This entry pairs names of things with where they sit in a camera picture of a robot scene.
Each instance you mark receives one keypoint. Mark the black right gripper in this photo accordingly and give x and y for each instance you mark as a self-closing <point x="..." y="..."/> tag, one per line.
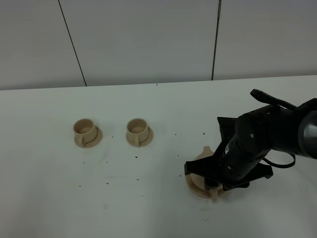
<point x="231" y="165"/>

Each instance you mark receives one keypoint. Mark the beige ceramic teapot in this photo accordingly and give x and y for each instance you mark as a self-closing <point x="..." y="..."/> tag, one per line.
<point x="205" y="153"/>

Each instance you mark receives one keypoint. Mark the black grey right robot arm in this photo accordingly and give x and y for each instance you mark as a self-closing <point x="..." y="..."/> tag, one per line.
<point x="292" y="131"/>

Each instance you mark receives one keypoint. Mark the beige round teapot saucer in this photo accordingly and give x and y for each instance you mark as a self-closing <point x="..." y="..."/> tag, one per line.
<point x="196" y="184"/>

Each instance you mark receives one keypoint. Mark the right beige cup saucer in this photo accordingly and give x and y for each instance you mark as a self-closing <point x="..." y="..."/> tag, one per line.
<point x="147" y="140"/>

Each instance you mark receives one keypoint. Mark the beige cup saucer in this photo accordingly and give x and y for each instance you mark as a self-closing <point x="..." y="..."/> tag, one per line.
<point x="147" y="140"/>
<point x="95" y="141"/>

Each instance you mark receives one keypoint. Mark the right beige teacup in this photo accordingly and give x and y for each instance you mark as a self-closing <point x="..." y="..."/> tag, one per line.
<point x="137" y="131"/>

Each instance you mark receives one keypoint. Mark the beige teacup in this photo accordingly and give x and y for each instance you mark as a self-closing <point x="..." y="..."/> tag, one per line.
<point x="85" y="132"/>
<point x="137" y="131"/>

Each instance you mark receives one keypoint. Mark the left beige cup saucer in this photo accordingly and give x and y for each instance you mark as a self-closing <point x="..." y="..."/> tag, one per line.
<point x="95" y="141"/>

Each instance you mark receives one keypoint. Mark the left beige teacup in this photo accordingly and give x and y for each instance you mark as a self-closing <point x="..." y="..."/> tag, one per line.
<point x="85" y="132"/>

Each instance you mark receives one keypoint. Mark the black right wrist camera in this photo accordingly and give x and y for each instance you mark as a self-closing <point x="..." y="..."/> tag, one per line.
<point x="226" y="127"/>

